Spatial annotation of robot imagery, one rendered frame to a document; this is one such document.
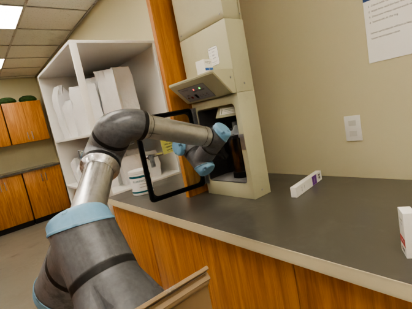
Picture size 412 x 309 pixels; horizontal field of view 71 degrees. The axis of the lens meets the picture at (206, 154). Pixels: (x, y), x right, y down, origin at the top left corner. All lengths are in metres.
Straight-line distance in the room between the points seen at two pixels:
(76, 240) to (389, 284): 0.63
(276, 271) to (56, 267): 0.64
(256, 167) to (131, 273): 0.90
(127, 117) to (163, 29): 0.77
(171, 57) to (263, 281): 1.09
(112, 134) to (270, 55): 1.05
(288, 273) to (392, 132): 0.76
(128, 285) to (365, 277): 0.52
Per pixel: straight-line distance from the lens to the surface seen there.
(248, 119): 1.28
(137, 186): 1.81
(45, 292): 0.67
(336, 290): 0.90
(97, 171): 0.86
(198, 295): 0.49
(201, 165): 1.13
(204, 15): 1.39
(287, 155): 1.68
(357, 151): 1.49
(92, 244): 0.53
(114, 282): 0.51
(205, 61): 1.27
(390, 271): 0.79
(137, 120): 0.89
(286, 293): 1.02
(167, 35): 1.56
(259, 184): 1.33
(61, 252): 0.56
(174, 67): 1.53
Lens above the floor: 1.35
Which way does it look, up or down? 8 degrees down
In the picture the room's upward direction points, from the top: 11 degrees counter-clockwise
